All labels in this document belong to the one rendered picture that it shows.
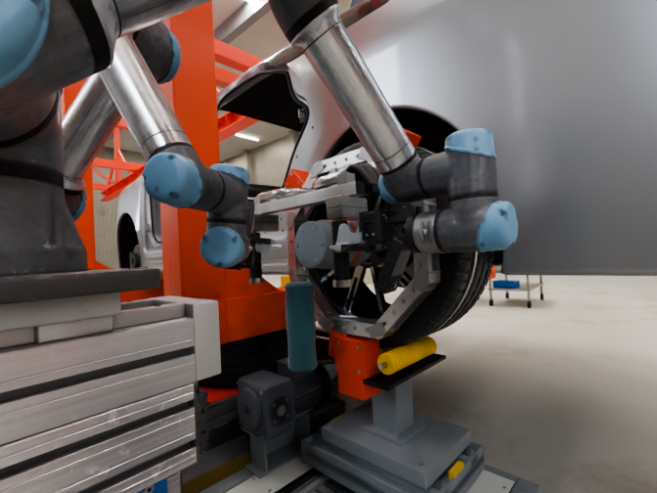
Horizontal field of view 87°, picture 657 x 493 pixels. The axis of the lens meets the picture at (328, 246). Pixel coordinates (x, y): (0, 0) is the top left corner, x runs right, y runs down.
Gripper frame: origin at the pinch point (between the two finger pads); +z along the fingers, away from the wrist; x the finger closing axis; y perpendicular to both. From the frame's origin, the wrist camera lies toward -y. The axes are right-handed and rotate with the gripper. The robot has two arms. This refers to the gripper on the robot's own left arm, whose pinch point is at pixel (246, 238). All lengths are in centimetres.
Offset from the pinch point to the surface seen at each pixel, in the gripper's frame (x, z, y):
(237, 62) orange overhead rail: -75, 335, -215
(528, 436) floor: 119, 39, 74
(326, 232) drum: 21.2, -8.8, -3.3
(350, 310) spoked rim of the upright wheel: 33.9, 16.2, 21.3
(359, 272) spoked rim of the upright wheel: 35.2, 13.1, 8.0
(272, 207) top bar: 6.3, -0.5, -9.2
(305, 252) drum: 16.5, -4.2, 2.6
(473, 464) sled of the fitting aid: 74, 3, 64
